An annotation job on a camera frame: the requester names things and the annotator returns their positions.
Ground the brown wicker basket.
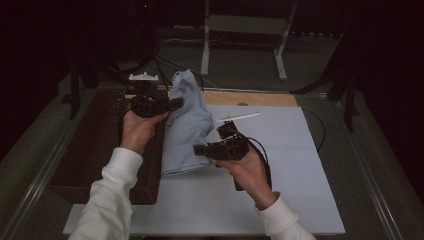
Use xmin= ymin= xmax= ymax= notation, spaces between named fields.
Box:
xmin=48 ymin=88 xmax=172 ymax=206

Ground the black floor cable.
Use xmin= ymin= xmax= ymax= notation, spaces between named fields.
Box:
xmin=152 ymin=54 xmax=174 ymax=92
xmin=153 ymin=52 xmax=205 ymax=92

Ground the black tripod stand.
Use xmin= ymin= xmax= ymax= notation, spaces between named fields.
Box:
xmin=289 ymin=33 xmax=361 ymax=133
xmin=61 ymin=59 xmax=139 ymax=121

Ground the person's left hand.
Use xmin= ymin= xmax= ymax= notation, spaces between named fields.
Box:
xmin=119 ymin=108 xmax=169 ymax=156

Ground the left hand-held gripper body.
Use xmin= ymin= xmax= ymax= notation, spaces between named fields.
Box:
xmin=128 ymin=72 xmax=171 ymax=118

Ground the person's right hand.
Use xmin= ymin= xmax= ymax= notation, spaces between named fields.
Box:
xmin=211 ymin=146 xmax=279 ymax=212

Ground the light blue garment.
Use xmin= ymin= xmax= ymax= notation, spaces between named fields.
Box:
xmin=161 ymin=69 xmax=216 ymax=177

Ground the white table sheet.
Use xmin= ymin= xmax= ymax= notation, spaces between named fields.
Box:
xmin=62 ymin=103 xmax=347 ymax=236

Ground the right hand-held gripper cable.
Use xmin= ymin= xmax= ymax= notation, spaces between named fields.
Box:
xmin=233 ymin=135 xmax=273 ymax=193

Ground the metal floor rail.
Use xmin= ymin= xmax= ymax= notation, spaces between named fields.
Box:
xmin=333 ymin=99 xmax=406 ymax=240
xmin=96 ymin=83 xmax=329 ymax=98
xmin=0 ymin=87 xmax=98 ymax=240

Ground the white metal stand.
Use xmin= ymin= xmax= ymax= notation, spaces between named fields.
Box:
xmin=199 ymin=0 xmax=299 ymax=82

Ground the thin black table cable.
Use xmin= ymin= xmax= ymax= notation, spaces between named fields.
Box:
xmin=301 ymin=107 xmax=327 ymax=154

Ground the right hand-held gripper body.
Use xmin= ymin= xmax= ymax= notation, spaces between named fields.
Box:
xmin=206 ymin=112 xmax=261 ymax=162

